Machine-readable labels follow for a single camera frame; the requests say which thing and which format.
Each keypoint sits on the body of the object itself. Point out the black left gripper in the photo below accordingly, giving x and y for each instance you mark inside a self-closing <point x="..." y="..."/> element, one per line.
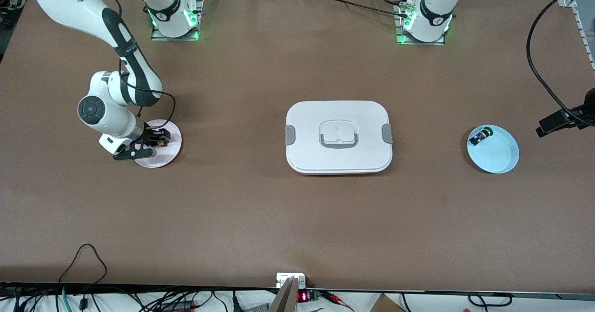
<point x="575" y="115"/>

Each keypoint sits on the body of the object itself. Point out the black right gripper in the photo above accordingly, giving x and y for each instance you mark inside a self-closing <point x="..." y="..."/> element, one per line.
<point x="149" y="137"/>

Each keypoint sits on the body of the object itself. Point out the orange and black switch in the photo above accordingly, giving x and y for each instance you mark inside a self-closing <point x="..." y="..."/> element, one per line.
<point x="162" y="142"/>

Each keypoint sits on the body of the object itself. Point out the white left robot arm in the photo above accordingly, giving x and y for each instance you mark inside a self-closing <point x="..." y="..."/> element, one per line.
<point x="434" y="9"/>

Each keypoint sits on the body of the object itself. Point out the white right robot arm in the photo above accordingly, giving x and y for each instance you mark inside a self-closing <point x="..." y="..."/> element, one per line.
<point x="69" y="0"/>

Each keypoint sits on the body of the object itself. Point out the white lidded pink box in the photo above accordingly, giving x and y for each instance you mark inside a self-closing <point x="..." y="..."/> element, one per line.
<point x="339" y="158"/>

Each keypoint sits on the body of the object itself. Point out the pink round plate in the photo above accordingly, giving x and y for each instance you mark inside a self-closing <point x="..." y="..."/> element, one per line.
<point x="167" y="156"/>

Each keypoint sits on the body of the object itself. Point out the light blue round plate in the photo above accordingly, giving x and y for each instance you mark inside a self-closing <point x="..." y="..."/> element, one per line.
<point x="497" y="156"/>

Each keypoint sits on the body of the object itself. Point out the red digit display module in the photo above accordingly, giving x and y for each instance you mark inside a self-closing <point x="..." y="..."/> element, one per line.
<point x="303" y="296"/>

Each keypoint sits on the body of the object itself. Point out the brown cardboard piece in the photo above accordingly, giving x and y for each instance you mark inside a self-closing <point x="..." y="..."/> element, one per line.
<point x="386" y="305"/>

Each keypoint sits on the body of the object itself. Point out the blue and black switch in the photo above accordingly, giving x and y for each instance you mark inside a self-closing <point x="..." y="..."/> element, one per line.
<point x="480" y="136"/>

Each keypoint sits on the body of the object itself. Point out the silver aluminium profile rail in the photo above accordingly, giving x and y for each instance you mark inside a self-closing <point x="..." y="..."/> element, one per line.
<point x="578" y="19"/>

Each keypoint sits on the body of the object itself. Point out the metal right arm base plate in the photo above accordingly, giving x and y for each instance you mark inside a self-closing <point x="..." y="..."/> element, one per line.
<point x="158" y="36"/>

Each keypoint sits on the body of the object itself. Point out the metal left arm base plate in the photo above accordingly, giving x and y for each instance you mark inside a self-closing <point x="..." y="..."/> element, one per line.
<point x="420" y="43"/>

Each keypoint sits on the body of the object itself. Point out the white bracket mounting plate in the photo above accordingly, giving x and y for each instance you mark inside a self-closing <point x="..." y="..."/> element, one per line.
<point x="281" y="279"/>

